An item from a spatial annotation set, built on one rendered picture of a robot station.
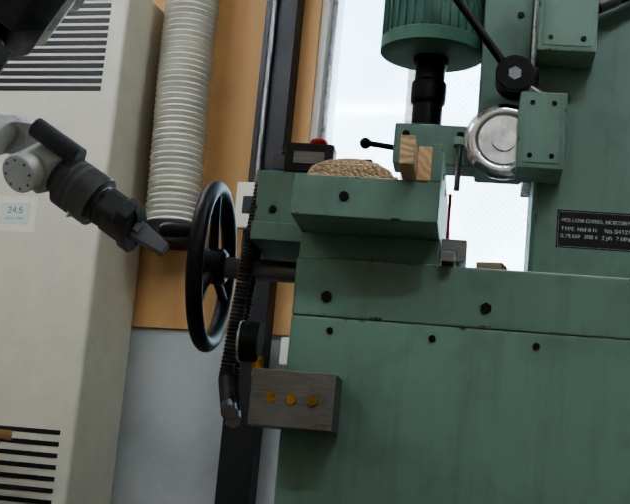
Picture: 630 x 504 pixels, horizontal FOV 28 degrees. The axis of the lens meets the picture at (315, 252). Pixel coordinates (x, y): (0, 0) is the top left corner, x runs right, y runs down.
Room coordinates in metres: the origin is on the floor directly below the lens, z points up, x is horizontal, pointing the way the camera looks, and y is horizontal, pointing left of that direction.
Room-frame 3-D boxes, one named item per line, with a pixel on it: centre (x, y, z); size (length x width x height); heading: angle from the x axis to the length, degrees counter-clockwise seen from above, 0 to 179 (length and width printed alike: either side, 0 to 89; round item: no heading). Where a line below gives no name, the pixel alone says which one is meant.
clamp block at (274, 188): (2.04, 0.03, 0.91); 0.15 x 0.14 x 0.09; 172
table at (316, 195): (2.03, -0.06, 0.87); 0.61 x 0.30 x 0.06; 172
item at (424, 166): (2.01, -0.18, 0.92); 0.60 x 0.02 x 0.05; 172
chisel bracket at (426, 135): (2.04, -0.19, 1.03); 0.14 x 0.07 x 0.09; 82
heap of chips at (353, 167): (1.78, -0.04, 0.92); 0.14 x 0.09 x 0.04; 82
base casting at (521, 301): (2.02, -0.29, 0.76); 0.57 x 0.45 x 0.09; 82
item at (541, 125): (1.86, -0.33, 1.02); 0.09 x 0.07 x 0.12; 172
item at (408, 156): (1.93, -0.15, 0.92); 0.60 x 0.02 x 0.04; 172
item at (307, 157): (2.04, 0.03, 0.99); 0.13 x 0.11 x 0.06; 172
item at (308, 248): (2.05, -0.11, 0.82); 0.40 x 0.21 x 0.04; 172
